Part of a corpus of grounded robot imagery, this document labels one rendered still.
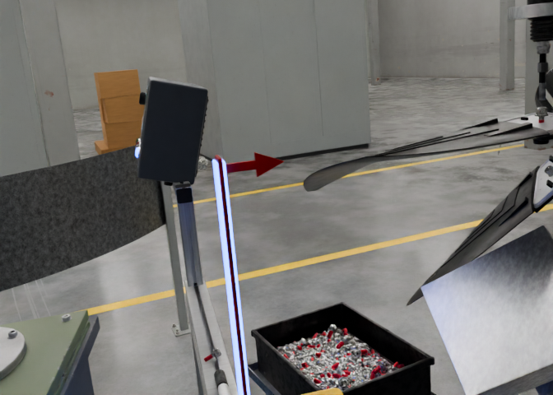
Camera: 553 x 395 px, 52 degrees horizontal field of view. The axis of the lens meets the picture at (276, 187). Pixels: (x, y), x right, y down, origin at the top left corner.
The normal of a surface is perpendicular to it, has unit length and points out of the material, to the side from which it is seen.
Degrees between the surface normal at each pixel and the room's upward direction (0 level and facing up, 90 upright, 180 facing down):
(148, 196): 90
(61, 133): 90
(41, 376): 3
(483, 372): 55
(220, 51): 90
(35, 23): 90
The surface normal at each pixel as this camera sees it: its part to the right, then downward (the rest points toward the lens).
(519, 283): -0.59, -0.36
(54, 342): -0.14, -0.96
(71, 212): 0.78, 0.08
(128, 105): 0.36, 0.18
